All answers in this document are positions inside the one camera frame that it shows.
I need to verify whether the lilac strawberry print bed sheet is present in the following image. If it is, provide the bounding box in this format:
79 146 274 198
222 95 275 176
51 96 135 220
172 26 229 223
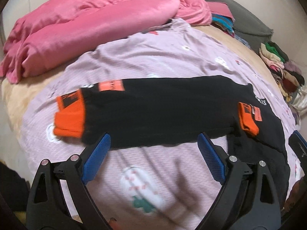
21 19 295 229

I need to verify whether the striped folded clothes stack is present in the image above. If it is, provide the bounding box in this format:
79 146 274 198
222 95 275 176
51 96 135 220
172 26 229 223
208 2 235 38

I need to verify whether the grey headboard cover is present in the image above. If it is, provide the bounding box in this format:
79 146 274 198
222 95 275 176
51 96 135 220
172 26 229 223
205 0 273 53

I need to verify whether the beige mattress pad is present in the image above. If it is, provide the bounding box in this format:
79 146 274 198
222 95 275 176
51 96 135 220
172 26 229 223
1 25 276 135

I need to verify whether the black garment with orange cuffs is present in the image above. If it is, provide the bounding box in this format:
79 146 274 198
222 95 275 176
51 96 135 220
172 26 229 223
54 75 290 205

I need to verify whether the pink plush blanket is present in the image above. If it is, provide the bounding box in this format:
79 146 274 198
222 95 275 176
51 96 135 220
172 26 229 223
1 0 212 84

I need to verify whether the pile of mixed folded clothes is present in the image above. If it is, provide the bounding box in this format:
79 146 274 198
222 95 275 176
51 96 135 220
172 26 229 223
259 41 306 116

